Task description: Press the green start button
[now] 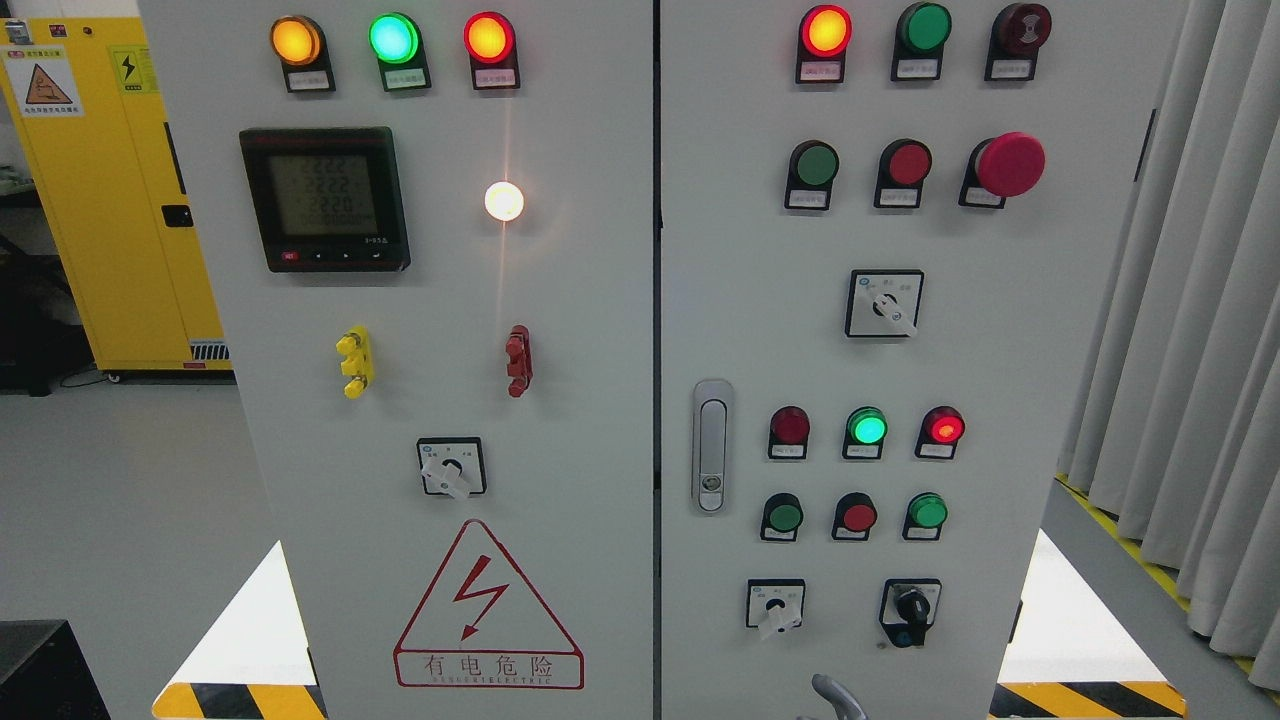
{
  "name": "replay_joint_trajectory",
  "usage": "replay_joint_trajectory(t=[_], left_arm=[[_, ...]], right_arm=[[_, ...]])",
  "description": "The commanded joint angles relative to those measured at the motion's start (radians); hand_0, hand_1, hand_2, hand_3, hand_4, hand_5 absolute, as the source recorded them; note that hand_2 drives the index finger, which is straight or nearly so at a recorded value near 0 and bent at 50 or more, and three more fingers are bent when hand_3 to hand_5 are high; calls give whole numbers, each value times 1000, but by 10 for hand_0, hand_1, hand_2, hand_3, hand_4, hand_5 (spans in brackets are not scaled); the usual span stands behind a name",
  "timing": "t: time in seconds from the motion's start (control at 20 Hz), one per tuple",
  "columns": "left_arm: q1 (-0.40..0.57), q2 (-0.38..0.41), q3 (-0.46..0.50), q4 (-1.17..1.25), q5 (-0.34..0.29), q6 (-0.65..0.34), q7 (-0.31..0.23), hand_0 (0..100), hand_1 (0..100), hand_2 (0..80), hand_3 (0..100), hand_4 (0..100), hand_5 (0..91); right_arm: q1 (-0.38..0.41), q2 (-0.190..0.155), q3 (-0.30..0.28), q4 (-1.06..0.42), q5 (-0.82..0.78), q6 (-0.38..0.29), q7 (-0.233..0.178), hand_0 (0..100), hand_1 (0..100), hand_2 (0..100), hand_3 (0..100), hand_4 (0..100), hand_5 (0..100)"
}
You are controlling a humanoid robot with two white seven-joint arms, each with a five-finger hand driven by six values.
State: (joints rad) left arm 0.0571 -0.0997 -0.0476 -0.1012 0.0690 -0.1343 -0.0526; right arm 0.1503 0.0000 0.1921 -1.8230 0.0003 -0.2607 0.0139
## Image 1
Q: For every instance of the red test terminal block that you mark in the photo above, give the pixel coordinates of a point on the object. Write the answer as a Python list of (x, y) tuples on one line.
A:
[(519, 360)]

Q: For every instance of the black key selector switch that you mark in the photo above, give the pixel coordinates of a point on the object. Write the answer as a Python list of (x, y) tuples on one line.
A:
[(908, 609)]

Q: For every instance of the yellow test terminal block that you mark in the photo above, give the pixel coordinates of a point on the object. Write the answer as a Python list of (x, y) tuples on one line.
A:
[(356, 349)]

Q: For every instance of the black box lower left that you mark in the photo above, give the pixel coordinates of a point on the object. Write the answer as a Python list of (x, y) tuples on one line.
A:
[(44, 674)]

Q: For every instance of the red stop push button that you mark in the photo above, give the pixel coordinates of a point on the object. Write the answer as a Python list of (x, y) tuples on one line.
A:
[(902, 168)]

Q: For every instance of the lit red small indicator light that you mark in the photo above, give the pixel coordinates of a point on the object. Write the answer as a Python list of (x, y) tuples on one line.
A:
[(939, 434)]

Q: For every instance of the red indicator light left door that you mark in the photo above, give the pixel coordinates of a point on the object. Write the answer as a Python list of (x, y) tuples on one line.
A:
[(491, 46)]

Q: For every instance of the small green push button left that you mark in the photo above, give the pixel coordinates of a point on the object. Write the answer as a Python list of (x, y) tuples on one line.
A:
[(782, 516)]

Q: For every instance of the lower white rotary selector switch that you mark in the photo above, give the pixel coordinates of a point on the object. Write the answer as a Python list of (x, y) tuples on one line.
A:
[(775, 606)]

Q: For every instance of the black digital power meter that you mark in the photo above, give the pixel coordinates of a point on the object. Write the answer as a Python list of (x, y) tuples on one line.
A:
[(327, 199)]

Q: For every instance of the dark red buzzer light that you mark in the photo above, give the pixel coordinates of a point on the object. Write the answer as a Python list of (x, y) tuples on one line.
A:
[(1017, 35)]

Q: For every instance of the grey electrical control cabinet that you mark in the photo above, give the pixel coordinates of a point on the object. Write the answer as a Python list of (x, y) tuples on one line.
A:
[(651, 140)]

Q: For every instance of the red indicator light right door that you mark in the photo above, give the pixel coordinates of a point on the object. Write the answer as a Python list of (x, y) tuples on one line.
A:
[(823, 36)]

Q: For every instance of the lit green small indicator light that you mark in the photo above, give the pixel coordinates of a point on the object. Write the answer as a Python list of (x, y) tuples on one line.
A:
[(865, 431)]

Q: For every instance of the dark green indicator light top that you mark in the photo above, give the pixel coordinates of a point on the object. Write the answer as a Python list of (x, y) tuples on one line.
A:
[(920, 38)]

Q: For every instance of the red high voltage warning sticker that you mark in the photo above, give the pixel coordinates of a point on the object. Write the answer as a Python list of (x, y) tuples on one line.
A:
[(482, 624)]

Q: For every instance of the yellow safety storage cabinet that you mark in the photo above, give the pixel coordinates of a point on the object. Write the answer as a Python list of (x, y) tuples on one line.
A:
[(84, 97)]

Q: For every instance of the white lit indicator lamp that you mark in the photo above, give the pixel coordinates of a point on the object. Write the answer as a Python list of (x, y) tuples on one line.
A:
[(504, 201)]

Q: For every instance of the upper right rotary selector switch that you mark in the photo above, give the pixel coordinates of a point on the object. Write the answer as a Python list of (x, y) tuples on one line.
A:
[(883, 303)]

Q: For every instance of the green start push button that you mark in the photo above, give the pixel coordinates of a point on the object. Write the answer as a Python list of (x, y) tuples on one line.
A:
[(812, 168)]

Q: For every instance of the small green push button right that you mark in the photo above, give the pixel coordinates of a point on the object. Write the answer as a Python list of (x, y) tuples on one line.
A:
[(925, 516)]

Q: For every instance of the grey curtain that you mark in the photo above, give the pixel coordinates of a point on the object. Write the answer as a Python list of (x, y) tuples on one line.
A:
[(1176, 425)]

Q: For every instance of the small green push button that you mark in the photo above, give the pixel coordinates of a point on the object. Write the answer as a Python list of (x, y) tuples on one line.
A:
[(782, 516), (925, 516)]

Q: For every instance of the red emergency stop mushroom button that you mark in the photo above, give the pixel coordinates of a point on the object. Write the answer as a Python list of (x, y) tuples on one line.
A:
[(1001, 167)]

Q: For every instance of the green indicator light top left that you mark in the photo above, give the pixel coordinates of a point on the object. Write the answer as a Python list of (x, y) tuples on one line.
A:
[(396, 41)]

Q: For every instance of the silver cabinet door handle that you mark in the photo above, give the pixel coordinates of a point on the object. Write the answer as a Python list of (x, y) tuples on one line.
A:
[(712, 404)]

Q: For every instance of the red indicator light door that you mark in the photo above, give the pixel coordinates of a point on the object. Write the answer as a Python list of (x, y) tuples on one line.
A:
[(823, 36), (491, 46)]

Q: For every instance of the small red push button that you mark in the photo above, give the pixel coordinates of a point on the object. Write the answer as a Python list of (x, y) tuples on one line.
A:
[(855, 515)]

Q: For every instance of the dark red small indicator light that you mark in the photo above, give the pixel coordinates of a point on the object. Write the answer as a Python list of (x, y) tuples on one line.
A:
[(788, 434)]

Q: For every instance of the left door rotary selector switch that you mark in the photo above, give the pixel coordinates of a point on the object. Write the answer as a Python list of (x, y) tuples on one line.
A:
[(452, 466)]

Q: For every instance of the orange indicator light top left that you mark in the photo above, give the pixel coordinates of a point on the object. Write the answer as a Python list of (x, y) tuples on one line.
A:
[(300, 45)]

